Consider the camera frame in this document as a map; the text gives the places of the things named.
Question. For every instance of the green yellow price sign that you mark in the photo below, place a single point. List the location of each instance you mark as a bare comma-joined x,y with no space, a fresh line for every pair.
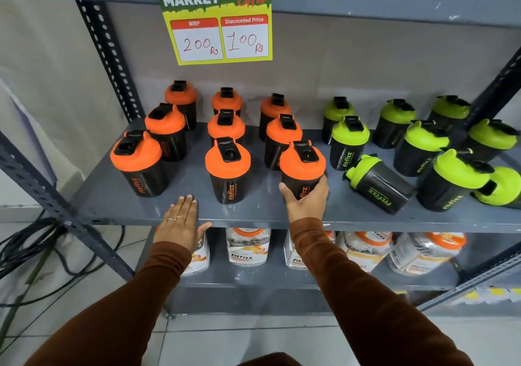
211,11

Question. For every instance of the person's left thumb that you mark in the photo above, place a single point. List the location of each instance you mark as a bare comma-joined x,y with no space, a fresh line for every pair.
203,229

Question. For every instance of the person's right thumb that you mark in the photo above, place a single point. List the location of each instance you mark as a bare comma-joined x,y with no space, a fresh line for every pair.
285,192

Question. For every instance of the orange-lid black shaker bottle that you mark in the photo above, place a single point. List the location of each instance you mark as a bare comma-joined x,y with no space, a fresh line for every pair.
302,164

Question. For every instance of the person's left little finger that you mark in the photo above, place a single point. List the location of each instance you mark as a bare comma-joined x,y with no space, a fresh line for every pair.
163,220

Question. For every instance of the grey metal shelving rack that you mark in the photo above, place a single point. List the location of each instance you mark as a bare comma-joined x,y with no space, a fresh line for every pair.
260,211

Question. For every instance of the group of green-lid shakers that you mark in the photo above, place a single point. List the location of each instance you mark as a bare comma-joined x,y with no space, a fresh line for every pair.
423,150

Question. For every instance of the yellow and white packets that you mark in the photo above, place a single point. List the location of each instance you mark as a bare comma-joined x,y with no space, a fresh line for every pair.
488,295

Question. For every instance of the clear jar with orange label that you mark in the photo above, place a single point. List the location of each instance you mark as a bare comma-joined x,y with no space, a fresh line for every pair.
425,251
364,247
247,247
294,256
199,258

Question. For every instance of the person's right forearm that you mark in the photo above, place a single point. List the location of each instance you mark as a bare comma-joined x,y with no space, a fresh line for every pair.
366,296

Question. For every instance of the group of orange-lid shakers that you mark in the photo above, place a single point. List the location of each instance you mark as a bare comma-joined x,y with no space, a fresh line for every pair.
138,162

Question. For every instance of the person's right hand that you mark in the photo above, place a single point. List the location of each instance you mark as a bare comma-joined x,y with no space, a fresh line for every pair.
307,209

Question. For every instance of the person's left middle finger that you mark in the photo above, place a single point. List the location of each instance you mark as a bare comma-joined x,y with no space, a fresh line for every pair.
185,209

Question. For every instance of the person's left hand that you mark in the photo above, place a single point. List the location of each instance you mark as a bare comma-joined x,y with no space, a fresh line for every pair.
179,229

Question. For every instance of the person's left forearm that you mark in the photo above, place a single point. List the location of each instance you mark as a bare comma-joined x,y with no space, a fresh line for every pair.
122,308

